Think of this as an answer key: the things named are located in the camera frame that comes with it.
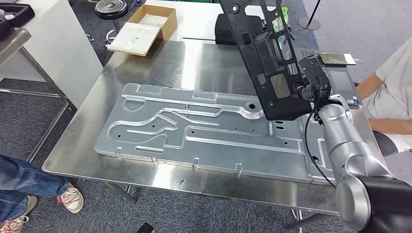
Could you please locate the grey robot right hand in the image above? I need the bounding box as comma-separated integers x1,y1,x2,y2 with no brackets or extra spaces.
294,57,332,103

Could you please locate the long black plastic part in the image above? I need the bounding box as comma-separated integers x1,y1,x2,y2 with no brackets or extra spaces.
220,0,319,122

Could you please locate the stainless steel workbench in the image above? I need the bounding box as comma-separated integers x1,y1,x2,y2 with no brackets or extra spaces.
42,39,389,231

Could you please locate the smartphone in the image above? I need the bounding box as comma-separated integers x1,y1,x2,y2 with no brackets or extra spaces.
319,52,357,67

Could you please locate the grey laptop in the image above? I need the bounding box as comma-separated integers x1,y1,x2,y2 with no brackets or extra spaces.
296,48,363,107

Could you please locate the black floor stand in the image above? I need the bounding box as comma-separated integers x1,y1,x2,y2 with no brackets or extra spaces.
297,0,322,31

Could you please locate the green plastic object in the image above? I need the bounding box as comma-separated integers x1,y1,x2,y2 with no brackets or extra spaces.
272,6,289,33

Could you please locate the seated person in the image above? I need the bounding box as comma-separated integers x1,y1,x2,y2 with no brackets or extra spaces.
355,36,412,154

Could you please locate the black bag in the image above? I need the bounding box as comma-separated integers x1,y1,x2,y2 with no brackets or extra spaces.
214,13,265,46

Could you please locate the dark office chair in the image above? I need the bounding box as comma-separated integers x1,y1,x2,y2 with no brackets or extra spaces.
373,130,400,158

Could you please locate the stamped grey metal plate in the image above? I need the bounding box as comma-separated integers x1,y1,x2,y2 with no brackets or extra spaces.
94,83,337,186

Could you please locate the cardboard box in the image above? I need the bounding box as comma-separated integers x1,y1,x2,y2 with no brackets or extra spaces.
106,4,178,58

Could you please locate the white foam tray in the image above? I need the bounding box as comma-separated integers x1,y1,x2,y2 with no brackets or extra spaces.
106,21,161,54

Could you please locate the black round stool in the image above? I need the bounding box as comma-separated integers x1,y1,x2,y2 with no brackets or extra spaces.
94,0,129,44

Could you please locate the steel table with white panel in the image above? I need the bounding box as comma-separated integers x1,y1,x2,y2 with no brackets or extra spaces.
0,0,103,163

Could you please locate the black case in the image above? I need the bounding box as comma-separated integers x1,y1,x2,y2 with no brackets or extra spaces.
0,3,35,29

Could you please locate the standing person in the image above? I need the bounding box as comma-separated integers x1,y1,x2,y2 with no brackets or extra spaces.
0,155,85,233

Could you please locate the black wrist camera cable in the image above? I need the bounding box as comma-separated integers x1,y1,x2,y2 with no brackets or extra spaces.
304,96,337,189

